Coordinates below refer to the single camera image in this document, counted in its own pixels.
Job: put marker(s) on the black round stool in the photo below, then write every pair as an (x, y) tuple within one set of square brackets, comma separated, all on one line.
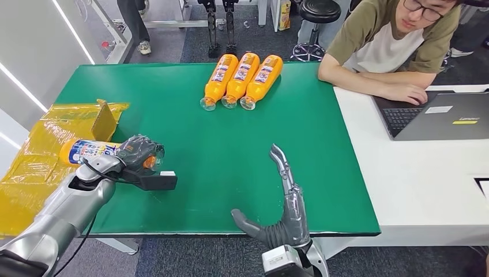
[(319, 11)]

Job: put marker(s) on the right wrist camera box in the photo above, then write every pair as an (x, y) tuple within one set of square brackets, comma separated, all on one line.
[(281, 262)]

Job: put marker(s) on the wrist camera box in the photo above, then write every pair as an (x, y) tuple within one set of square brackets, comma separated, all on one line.
[(156, 181), (281, 262)]

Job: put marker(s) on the orange plastic bottle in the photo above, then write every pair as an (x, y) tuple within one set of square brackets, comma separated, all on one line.
[(240, 78), (219, 78), (261, 80)]

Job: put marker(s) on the grey laptop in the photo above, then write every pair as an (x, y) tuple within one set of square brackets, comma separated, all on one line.
[(447, 122)]

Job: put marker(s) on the white table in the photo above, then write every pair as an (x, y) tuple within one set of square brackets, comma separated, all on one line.
[(420, 183)]

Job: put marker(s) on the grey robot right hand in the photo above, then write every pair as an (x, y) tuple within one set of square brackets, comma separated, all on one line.
[(294, 218)]

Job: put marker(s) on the yellow taped cardboard box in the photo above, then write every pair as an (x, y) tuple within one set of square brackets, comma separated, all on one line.
[(34, 164)]

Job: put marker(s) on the green table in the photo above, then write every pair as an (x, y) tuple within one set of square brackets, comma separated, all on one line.
[(229, 153)]

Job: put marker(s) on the yellow printed package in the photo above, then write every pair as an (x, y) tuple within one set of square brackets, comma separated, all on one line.
[(284, 15)]

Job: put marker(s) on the black robot leg stand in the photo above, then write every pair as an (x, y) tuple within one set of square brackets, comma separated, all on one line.
[(211, 28), (230, 28)]

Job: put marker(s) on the small red object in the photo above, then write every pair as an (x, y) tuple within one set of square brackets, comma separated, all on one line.
[(107, 44)]

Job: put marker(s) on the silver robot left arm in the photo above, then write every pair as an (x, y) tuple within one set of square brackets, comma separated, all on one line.
[(68, 210)]

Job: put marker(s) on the person's left forearm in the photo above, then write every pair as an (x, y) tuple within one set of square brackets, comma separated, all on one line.
[(405, 78)]

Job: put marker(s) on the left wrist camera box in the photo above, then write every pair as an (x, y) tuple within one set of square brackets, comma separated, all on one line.
[(156, 181)]

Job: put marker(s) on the orange bottle with blue label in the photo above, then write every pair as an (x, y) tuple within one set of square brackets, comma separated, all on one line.
[(88, 151)]

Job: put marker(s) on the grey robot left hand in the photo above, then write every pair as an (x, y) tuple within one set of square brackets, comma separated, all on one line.
[(139, 151)]

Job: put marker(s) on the person's right forearm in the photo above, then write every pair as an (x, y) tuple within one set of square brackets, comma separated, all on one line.
[(351, 82)]

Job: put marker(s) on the person's right hand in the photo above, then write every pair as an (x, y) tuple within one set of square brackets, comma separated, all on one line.
[(407, 93)]

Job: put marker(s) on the white post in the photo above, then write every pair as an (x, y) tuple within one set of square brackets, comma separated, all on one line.
[(267, 11)]

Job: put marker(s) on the person with white shoe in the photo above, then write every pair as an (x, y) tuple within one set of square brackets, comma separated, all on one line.
[(470, 34)]

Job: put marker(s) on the seated person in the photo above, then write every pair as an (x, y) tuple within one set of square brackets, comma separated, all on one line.
[(382, 49)]

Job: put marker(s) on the white metal frame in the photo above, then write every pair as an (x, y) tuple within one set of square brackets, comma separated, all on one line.
[(122, 42)]

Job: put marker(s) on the walking person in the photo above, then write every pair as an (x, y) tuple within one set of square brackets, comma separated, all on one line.
[(133, 19)]

